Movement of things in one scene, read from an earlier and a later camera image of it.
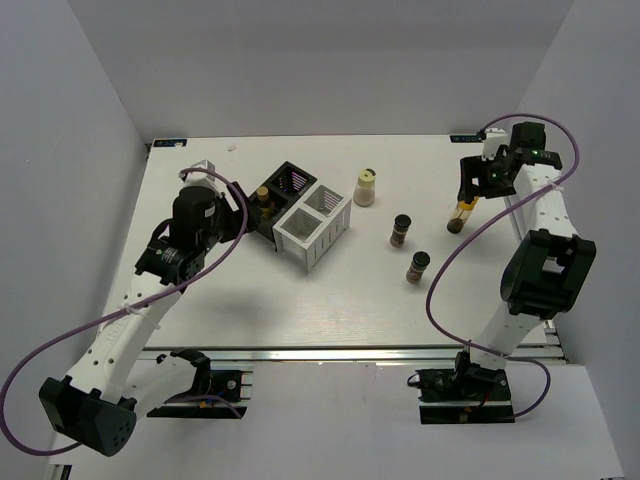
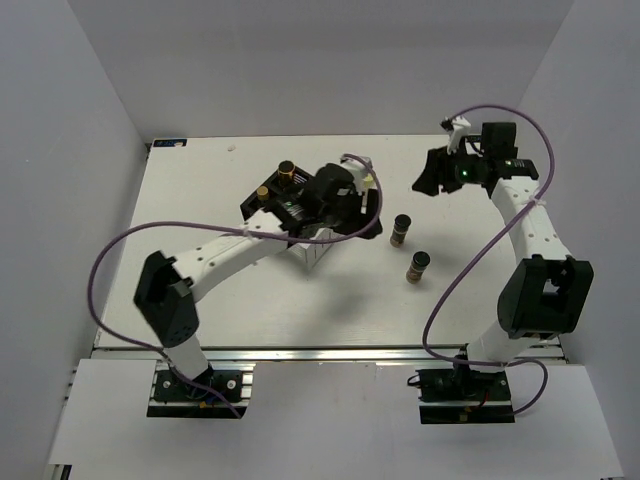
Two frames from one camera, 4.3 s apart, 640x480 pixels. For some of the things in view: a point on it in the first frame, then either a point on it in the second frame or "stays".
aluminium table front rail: (342, 353) stays
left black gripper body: (212, 234) to (338, 217)
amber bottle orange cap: (461, 215) to (286, 172)
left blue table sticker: (169, 142) stays
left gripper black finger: (233, 220) to (365, 220)
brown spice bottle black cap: (401, 226) stays
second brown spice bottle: (419, 263) stays
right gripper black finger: (470, 168) to (439, 172)
